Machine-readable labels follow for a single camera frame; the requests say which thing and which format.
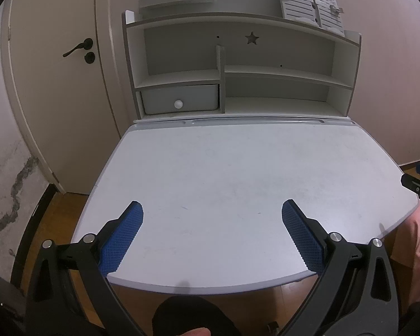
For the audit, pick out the black door lock knob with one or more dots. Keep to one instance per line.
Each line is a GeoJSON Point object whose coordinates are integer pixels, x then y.
{"type": "Point", "coordinates": [90, 57]}

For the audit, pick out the white slatted book stand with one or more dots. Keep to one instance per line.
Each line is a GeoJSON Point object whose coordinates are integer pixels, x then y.
{"type": "Point", "coordinates": [297, 3]}

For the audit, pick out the white door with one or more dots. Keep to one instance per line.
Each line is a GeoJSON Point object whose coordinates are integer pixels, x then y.
{"type": "Point", "coordinates": [56, 112]}

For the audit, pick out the white hutch drawer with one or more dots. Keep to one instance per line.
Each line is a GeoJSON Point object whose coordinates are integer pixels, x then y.
{"type": "Point", "coordinates": [196, 96]}

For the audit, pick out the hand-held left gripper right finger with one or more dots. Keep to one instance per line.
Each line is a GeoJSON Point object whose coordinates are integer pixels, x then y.
{"type": "Point", "coordinates": [302, 238]}

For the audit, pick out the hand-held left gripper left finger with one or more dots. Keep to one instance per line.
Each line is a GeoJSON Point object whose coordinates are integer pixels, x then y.
{"type": "Point", "coordinates": [122, 241]}

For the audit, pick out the white drawer knob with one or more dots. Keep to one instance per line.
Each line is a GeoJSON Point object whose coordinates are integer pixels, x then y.
{"type": "Point", "coordinates": [178, 104]}

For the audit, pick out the person's dark trouser leg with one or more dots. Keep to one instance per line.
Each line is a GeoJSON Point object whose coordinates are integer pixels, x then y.
{"type": "Point", "coordinates": [196, 311]}

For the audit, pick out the white desk hutch shelf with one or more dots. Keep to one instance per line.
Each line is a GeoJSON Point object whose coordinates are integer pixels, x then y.
{"type": "Point", "coordinates": [276, 77]}

